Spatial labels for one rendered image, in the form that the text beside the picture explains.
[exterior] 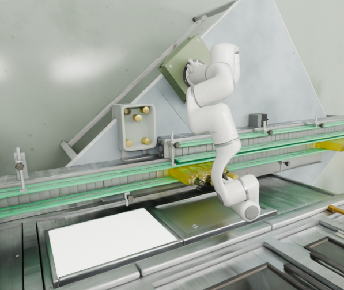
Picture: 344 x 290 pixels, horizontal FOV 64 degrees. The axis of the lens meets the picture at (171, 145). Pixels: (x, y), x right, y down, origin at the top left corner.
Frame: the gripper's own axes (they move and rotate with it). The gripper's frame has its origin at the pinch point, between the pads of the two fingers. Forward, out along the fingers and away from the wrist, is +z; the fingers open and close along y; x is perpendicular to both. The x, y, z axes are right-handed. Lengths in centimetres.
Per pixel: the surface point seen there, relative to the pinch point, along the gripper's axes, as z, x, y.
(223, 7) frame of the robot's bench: 92, -42, 96
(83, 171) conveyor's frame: 17, 56, 7
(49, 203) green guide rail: 6, 69, -3
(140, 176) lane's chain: 23.5, 30.6, -0.9
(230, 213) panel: -3.3, -4.1, -12.4
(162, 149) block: 28.5, 18.5, 10.9
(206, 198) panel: 14.5, 0.1, -12.5
